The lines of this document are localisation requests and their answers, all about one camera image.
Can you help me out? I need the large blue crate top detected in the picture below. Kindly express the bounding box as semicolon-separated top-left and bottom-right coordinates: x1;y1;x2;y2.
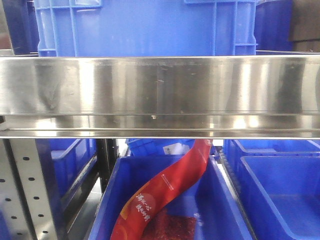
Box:
34;0;256;57

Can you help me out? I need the blue bin left bottom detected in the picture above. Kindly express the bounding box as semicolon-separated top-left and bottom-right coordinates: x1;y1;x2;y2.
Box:
34;138;98;213

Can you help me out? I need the red printed snack bag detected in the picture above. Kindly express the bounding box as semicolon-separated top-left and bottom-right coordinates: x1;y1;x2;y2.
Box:
110;139;213;240

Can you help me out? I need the blue bin right bottom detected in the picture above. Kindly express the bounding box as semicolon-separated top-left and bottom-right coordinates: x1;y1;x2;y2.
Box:
222;139;320;240

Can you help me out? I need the blue bin centre bottom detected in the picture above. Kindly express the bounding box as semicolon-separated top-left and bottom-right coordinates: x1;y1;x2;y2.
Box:
89;151;252;240

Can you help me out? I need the blue bin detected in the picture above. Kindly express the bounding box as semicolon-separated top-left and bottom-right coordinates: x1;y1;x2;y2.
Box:
89;151;252;240
34;138;98;213
222;139;320;240

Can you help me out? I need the dark red mesh packet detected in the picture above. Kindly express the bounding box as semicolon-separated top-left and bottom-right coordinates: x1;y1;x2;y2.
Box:
140;208;197;240

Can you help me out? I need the stainless steel shelf rail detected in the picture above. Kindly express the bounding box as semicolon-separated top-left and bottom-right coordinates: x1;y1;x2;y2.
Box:
0;54;320;139

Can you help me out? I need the perforated steel upright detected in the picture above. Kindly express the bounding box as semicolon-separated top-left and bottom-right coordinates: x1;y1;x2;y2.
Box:
0;138;68;240

